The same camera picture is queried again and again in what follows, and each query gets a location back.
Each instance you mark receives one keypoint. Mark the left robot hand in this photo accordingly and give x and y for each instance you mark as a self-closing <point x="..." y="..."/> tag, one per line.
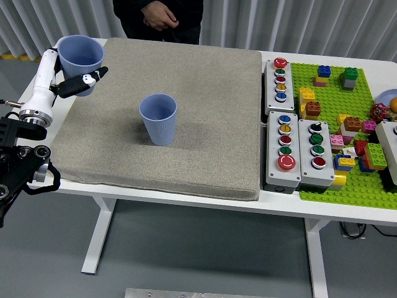
<point x="41" y="83"/>

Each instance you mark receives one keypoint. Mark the blue ribbed plastic cup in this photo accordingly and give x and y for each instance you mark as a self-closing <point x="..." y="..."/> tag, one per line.
<point x="80" y="56"/>
<point x="159" y="127"/>

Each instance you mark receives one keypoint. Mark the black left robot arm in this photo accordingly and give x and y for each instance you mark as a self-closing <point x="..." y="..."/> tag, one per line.
<point x="18" y="161"/>

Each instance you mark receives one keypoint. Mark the person's hand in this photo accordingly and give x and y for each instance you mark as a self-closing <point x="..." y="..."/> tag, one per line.
<point x="159" y="15"/>

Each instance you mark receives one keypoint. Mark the person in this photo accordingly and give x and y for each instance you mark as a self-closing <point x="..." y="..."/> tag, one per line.
<point x="189" y="21"/>

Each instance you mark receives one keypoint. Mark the white table leg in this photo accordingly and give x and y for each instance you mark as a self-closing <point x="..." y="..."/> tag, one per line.
<point x="97" y="236"/>
<point x="316" y="257"/>

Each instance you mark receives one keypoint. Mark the grey-brown fabric mat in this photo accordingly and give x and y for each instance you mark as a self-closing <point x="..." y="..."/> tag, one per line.
<point x="201" y="124"/>

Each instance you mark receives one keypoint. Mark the grey five-button control box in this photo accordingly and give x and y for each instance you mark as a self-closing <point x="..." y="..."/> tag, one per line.
<point x="287" y="80"/>
<point x="294" y="146"/>

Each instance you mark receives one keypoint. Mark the brown building block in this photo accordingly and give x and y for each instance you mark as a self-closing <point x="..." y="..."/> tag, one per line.
<point x="313" y="109"/>

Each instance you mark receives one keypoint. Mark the white pleated curtain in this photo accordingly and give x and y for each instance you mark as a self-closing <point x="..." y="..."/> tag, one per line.
<point x="310" y="25"/>

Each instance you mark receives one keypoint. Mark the blue yellow pink block stack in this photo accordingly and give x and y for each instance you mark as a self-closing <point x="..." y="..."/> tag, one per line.
<point x="323" y="73"/>

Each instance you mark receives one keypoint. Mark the green studded building baseplate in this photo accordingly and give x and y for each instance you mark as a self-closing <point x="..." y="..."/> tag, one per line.
<point x="335" y="99"/>

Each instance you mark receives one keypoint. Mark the pink building block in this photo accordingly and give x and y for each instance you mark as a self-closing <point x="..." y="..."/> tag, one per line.
<point x="336" y="141"/>

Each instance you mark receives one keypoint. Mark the green grey block stack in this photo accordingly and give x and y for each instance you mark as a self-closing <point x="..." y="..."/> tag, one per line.
<point x="350" y="77"/>

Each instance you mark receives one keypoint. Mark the translucent yellow building block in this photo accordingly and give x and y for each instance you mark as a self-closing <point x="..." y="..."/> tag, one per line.
<point x="338" y="180"/>

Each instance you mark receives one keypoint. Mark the brown yellow white block stack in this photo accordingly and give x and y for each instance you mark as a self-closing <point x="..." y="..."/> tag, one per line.
<point x="352" y="124"/>

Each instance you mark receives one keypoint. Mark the small white banana card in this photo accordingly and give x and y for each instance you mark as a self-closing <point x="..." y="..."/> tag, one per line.
<point x="349" y="151"/>

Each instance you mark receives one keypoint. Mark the red building block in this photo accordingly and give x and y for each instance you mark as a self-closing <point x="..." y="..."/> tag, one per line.
<point x="360" y="147"/>

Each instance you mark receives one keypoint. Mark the magenta building block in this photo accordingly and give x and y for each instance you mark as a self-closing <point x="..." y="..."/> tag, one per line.
<point x="369" y="126"/>

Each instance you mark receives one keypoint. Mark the green orange block stack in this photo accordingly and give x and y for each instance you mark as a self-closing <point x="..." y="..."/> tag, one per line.
<point x="375" y="155"/>

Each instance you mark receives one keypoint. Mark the light blue plate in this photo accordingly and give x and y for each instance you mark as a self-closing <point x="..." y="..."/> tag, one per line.
<point x="386" y="95"/>

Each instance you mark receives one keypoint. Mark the white box with black base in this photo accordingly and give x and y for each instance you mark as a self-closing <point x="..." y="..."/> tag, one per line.
<point x="387" y="136"/>

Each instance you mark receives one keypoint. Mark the orange toy fruit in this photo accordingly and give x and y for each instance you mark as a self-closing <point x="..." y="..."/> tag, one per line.
<point x="394" y="104"/>

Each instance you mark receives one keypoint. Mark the grey selector switch control box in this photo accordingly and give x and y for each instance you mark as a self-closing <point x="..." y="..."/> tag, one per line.
<point x="325" y="174"/>

